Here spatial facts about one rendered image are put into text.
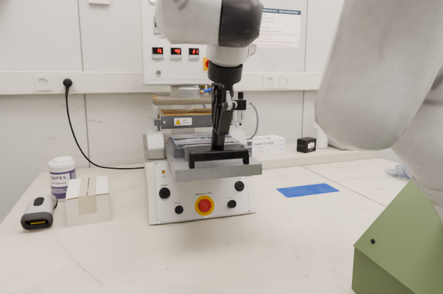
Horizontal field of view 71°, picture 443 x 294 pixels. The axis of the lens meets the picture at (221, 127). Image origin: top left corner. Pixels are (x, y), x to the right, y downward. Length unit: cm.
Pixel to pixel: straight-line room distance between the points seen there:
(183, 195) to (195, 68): 55
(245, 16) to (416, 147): 31
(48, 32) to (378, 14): 147
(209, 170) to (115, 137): 94
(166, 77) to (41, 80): 57
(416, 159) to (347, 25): 21
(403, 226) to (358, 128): 38
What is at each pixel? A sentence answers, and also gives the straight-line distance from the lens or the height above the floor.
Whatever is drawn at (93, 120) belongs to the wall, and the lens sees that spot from 163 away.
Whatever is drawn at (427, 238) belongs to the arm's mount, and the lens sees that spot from 67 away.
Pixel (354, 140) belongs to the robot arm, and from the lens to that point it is 36.
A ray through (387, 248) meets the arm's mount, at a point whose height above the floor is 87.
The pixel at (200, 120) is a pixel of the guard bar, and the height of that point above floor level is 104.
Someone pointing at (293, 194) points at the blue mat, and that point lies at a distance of 123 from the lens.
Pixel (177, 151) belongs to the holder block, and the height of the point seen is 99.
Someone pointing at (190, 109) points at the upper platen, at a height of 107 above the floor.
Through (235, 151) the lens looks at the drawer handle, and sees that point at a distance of 77.
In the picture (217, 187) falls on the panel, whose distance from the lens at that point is 102.
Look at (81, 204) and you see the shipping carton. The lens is 103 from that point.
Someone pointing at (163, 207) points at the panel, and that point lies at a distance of 99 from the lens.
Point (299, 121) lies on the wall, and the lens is 194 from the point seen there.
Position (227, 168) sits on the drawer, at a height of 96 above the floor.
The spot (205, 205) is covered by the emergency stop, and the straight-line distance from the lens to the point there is 99.
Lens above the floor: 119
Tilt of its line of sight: 9 degrees down
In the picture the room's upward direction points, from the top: straight up
